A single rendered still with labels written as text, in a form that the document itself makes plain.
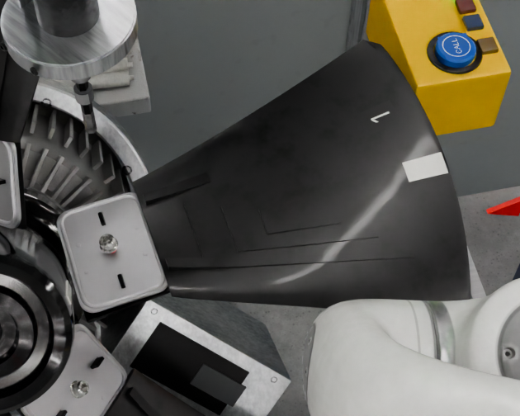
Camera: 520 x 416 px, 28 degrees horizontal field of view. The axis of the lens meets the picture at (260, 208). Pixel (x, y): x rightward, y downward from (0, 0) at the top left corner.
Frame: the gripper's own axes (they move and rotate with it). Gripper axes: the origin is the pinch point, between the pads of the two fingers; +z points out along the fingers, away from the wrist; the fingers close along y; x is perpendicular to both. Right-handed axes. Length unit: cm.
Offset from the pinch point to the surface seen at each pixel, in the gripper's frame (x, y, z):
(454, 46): -34.7, -15.7, 11.6
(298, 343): -23, -11, 121
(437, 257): -10.5, -2.9, -7.2
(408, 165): -17.8, -2.4, -7.5
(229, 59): -64, -2, 72
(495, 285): -28, -53, 122
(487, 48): -34.1, -19.0, 11.8
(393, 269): -10.1, 0.7, -7.5
